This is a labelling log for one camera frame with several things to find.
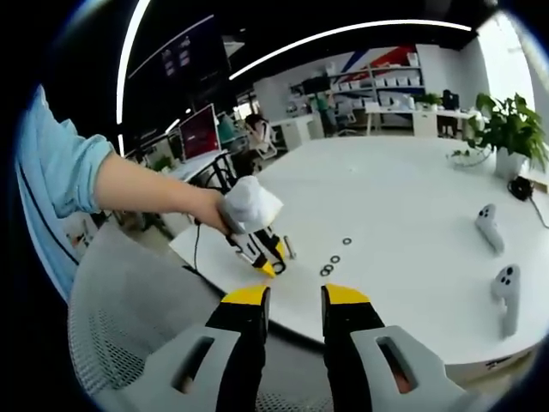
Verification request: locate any storage shelving with white bins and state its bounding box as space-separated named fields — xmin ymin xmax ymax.
xmin=329 ymin=53 xmax=425 ymax=126

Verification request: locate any computer monitor with red screen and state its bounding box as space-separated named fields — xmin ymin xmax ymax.
xmin=178 ymin=103 xmax=222 ymax=163

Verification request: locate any black coiled power adapter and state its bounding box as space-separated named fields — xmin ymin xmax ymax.
xmin=508 ymin=175 xmax=535 ymax=201

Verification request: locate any white monitor desk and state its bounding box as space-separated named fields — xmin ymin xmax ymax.
xmin=169 ymin=149 xmax=235 ymax=191

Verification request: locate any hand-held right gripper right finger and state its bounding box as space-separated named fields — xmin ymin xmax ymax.
xmin=320 ymin=282 xmax=486 ymax=412

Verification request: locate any dark hanging display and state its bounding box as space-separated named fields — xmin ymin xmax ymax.
xmin=128 ymin=15 xmax=228 ymax=81

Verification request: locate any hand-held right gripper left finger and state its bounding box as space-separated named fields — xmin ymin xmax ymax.
xmin=102 ymin=282 xmax=272 ymax=412

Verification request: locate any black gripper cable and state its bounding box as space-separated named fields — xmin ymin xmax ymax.
xmin=192 ymin=218 xmax=203 ymax=270

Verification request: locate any person's left hand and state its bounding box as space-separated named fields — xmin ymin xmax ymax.
xmin=195 ymin=191 xmax=235 ymax=235

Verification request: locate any curved linear ceiling light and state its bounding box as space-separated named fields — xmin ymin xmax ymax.
xmin=229 ymin=19 xmax=473 ymax=82

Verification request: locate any long white counter desk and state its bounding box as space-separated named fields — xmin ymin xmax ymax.
xmin=364 ymin=106 xmax=486 ymax=139

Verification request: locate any person's light blue shirt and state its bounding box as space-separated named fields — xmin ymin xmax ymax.
xmin=15 ymin=171 xmax=82 ymax=301

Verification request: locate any potted green plant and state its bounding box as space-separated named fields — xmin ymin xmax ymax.
xmin=448 ymin=92 xmax=549 ymax=179

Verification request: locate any white cabinet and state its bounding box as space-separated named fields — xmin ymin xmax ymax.
xmin=269 ymin=115 xmax=323 ymax=148

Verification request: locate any small potted plant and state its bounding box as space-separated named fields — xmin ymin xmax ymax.
xmin=413 ymin=92 xmax=443 ymax=111

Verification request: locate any grey mesh office chair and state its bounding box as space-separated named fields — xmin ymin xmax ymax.
xmin=68 ymin=227 xmax=327 ymax=412

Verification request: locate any white game controller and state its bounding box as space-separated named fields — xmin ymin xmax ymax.
xmin=491 ymin=264 xmax=522 ymax=338
xmin=474 ymin=203 xmax=506 ymax=254

